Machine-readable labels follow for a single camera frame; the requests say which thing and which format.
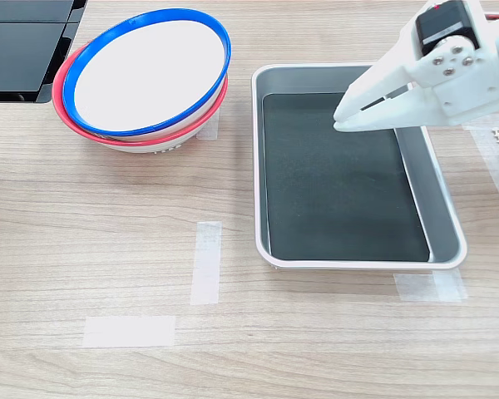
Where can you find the white plate with blue rim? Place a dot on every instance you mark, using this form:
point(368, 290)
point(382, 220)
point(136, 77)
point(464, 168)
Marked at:
point(149, 70)

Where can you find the translucent tape strip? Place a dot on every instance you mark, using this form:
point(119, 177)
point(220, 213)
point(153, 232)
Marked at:
point(129, 331)
point(482, 131)
point(430, 287)
point(206, 262)
point(210, 126)

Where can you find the steel tray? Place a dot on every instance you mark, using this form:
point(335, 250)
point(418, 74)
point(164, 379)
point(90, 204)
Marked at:
point(441, 208)

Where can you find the black mat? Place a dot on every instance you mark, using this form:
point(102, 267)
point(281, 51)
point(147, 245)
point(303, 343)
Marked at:
point(337, 187)

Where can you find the white plate with red rim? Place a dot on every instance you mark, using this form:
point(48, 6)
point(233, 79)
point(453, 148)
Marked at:
point(141, 147)

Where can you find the black flat device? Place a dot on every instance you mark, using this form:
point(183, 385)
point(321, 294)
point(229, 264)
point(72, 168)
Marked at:
point(16, 54)

